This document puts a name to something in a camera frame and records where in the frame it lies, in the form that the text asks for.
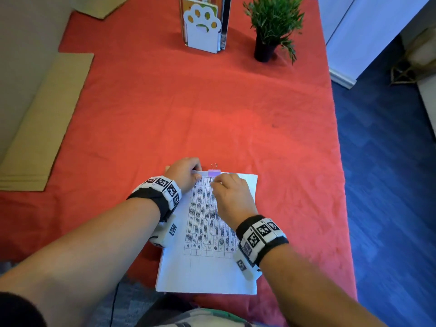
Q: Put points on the white cabinet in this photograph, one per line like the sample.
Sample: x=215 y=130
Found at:
x=361 y=33

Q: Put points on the folders in file holder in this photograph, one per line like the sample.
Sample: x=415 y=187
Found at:
x=224 y=16

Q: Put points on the person's right hand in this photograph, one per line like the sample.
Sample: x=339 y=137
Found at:
x=235 y=200

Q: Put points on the printed paper stack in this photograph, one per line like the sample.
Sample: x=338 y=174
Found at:
x=201 y=265

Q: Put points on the large flat cardboard sheet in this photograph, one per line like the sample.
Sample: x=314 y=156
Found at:
x=44 y=129

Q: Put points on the small flat cardboard sheet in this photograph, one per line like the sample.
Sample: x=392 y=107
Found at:
x=98 y=5

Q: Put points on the black plant pot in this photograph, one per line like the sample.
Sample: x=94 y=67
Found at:
x=264 y=51

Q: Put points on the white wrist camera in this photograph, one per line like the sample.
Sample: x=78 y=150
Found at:
x=163 y=234
x=247 y=269

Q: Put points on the person's right forearm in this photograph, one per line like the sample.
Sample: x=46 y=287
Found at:
x=306 y=289

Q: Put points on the person's left fingers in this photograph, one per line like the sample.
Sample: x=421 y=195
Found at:
x=197 y=166

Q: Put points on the red tablecloth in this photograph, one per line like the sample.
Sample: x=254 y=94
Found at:
x=204 y=115

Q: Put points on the person's left hand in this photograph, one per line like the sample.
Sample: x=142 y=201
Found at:
x=182 y=171

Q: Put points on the purple binder clip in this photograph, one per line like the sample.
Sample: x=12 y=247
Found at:
x=214 y=172

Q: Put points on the black marker wristband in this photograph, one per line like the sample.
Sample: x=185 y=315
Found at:
x=160 y=194
x=260 y=236

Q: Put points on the person's patterned clothing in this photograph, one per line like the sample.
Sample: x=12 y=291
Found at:
x=197 y=320

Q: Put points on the white paw file holder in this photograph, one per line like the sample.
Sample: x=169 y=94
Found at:
x=201 y=33

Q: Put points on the person's black sleeve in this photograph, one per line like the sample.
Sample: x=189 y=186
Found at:
x=18 y=311

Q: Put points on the person's right fingers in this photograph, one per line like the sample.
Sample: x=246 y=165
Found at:
x=221 y=182

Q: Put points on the person's left forearm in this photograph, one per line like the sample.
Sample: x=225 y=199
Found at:
x=85 y=255

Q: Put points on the green artificial plant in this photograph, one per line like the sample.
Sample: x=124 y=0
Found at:
x=274 y=16

